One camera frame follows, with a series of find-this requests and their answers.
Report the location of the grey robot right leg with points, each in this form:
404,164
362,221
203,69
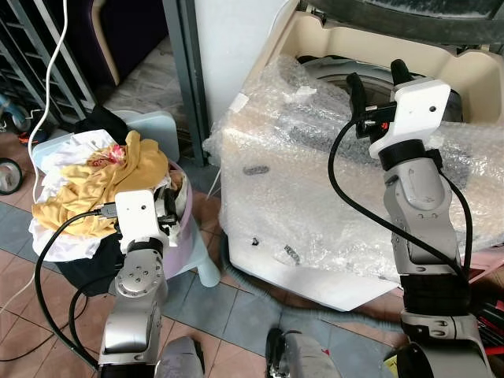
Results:
303,354

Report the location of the grey metal door frame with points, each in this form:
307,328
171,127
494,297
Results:
187,79

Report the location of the beige top-load washing machine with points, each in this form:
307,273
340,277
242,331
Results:
472,71

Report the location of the dark purple wooden chair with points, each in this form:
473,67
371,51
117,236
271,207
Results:
118,35

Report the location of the pink plastic basin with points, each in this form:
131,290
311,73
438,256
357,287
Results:
488,264

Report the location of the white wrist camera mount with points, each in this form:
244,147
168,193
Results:
413,106
135,213

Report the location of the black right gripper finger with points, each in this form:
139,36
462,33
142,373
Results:
400,72
357,90

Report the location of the grey robot leg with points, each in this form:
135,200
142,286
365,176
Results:
179,358
303,354

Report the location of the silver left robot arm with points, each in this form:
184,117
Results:
135,303

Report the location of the red patterned garment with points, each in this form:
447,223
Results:
109,154

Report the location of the white garment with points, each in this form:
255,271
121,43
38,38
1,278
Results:
55,157

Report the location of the clear bubble wrap sheet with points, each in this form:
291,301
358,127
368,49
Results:
291,181

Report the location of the small black wheel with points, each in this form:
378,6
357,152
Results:
8,176

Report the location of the black garment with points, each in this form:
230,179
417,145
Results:
102,124

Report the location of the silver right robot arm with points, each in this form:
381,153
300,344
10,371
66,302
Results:
421,213

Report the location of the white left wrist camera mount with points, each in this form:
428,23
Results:
135,213

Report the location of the lilac plastic laundry basket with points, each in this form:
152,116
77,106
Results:
179,244

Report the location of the grey robot left leg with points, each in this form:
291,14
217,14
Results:
179,358

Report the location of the dark grey washer lid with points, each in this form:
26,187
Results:
409,20

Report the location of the black plastic crate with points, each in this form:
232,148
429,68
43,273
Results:
490,315

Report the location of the yellow plastic container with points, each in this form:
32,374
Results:
391,362

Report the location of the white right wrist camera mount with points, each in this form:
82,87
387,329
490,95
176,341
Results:
413,106

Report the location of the grey metal rack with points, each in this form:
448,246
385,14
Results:
31,55

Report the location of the mustard yellow garment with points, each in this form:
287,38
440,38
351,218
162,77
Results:
87,189

